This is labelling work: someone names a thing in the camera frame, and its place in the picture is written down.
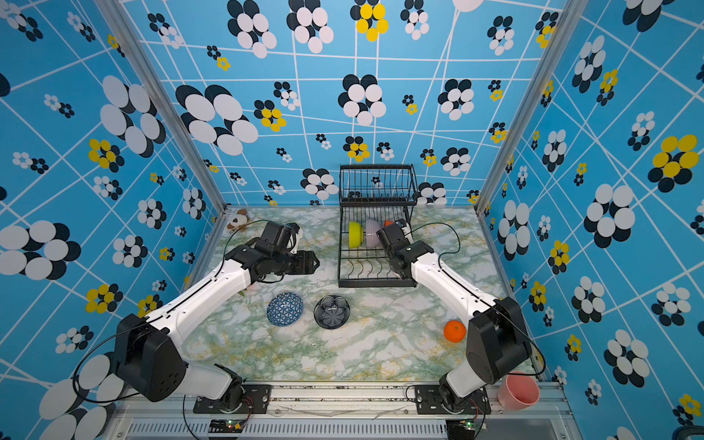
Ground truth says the circuit board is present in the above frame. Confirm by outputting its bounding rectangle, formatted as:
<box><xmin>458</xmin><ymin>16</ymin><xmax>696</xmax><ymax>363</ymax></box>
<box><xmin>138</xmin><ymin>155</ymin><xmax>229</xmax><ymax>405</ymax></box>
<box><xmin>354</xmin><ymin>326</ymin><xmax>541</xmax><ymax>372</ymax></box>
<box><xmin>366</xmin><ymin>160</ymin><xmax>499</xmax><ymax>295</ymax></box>
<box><xmin>208</xmin><ymin>419</ymin><xmax>247</xmax><ymax>435</ymax></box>
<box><xmin>445</xmin><ymin>420</ymin><xmax>477</xmax><ymax>440</ymax></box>

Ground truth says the left circuit board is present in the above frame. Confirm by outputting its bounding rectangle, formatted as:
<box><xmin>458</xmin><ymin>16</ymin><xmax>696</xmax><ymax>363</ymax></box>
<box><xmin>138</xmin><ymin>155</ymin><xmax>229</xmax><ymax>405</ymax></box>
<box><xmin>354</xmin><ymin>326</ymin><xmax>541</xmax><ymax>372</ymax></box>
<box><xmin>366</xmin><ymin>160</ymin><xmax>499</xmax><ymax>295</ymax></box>
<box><xmin>208</xmin><ymin>419</ymin><xmax>247</xmax><ymax>435</ymax></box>

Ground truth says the lime green bowl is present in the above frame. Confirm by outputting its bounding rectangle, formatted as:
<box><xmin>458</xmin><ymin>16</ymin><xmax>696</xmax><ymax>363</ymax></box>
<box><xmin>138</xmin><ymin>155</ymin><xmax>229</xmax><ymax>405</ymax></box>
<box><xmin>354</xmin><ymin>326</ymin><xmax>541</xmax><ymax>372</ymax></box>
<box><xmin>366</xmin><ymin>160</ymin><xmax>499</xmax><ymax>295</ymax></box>
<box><xmin>348</xmin><ymin>221</ymin><xmax>364</xmax><ymax>249</ymax></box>

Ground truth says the blue patterned bowl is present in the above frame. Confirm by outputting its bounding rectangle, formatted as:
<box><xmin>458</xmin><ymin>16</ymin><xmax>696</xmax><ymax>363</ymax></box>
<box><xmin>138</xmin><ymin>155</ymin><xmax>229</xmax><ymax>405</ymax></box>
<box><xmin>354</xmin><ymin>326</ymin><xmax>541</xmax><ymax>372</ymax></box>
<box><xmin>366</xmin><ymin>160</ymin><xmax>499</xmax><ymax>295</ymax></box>
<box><xmin>267</xmin><ymin>291</ymin><xmax>304</xmax><ymax>327</ymax></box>

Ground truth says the pink plastic cup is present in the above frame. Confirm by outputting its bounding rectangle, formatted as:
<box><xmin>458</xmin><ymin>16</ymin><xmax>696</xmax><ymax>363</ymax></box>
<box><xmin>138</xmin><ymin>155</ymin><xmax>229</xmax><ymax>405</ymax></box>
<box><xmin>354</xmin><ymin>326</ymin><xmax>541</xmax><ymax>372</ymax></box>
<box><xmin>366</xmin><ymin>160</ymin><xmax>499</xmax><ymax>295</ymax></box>
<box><xmin>497</xmin><ymin>374</ymin><xmax>541</xmax><ymax>411</ymax></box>

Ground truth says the lilac plastic bowl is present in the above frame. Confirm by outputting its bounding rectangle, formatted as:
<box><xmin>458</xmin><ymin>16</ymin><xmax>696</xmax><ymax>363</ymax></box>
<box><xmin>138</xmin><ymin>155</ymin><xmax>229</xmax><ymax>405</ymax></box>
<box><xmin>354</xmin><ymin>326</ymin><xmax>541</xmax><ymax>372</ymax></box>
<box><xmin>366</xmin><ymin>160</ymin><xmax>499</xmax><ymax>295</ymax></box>
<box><xmin>364</xmin><ymin>218</ymin><xmax>381</xmax><ymax>249</ymax></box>

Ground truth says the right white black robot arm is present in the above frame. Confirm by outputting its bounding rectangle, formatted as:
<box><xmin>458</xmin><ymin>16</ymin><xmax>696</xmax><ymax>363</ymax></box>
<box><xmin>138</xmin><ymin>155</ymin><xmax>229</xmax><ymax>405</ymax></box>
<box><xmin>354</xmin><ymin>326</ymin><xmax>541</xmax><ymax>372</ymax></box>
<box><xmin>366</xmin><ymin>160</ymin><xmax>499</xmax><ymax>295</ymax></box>
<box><xmin>377</xmin><ymin>223</ymin><xmax>533</xmax><ymax>412</ymax></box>

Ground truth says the small plush toy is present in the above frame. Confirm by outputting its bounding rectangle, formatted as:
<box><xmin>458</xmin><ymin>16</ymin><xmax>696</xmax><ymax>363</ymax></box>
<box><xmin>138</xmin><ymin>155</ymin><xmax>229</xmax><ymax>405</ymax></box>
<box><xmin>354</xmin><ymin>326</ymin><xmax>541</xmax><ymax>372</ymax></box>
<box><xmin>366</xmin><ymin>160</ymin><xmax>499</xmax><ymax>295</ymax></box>
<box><xmin>227</xmin><ymin>209</ymin><xmax>250</xmax><ymax>232</ymax></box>

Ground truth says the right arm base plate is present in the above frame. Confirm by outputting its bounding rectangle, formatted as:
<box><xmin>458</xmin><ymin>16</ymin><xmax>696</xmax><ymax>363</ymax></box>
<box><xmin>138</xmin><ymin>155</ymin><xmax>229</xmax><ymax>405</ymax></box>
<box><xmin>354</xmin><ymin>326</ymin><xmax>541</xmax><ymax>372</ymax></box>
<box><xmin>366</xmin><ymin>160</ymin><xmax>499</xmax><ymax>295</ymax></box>
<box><xmin>406</xmin><ymin>384</ymin><xmax>491</xmax><ymax>416</ymax></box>

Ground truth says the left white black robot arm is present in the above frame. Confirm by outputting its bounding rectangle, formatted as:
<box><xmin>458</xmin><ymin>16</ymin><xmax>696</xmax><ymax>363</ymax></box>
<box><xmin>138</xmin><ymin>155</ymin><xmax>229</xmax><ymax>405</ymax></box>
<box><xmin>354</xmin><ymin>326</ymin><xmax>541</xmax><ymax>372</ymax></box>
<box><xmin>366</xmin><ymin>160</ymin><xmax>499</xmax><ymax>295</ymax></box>
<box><xmin>111</xmin><ymin>221</ymin><xmax>320</xmax><ymax>412</ymax></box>

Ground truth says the black patterned bowl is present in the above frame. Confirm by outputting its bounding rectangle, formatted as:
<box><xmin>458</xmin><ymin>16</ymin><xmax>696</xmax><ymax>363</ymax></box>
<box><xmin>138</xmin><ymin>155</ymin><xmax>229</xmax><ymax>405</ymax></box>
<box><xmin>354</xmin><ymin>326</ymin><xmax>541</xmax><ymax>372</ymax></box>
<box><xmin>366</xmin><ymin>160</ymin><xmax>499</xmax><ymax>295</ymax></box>
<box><xmin>313</xmin><ymin>295</ymin><xmax>351</xmax><ymax>330</ymax></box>

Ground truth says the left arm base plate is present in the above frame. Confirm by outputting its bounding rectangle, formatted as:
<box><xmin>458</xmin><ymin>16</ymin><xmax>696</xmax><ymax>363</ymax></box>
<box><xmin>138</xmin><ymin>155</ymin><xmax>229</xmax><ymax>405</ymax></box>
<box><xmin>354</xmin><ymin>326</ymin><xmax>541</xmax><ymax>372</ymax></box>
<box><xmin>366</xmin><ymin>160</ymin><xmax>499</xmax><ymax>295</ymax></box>
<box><xmin>192</xmin><ymin>384</ymin><xmax>272</xmax><ymax>415</ymax></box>

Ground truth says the black wire dish rack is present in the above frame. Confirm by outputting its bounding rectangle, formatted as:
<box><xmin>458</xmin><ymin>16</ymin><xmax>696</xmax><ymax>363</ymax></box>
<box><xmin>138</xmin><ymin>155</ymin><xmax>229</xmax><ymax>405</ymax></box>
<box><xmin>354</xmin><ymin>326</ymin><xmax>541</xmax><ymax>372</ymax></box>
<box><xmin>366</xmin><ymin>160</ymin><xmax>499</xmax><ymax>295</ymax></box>
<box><xmin>337</xmin><ymin>164</ymin><xmax>417</xmax><ymax>288</ymax></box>

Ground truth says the orange fruit right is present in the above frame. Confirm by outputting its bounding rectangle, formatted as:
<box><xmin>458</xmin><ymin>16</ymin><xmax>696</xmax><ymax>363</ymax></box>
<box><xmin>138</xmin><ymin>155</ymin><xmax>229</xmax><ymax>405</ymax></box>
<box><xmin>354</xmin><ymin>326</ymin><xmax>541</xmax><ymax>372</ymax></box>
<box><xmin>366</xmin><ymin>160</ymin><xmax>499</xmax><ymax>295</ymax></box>
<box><xmin>443</xmin><ymin>320</ymin><xmax>467</xmax><ymax>344</ymax></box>

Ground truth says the right circuit board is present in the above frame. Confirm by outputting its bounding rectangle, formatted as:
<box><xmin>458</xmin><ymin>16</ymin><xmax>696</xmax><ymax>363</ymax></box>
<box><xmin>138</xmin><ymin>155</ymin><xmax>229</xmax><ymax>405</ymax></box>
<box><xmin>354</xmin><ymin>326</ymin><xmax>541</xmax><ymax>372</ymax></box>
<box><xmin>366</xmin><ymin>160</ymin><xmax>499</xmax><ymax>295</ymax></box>
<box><xmin>445</xmin><ymin>420</ymin><xmax>477</xmax><ymax>440</ymax></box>

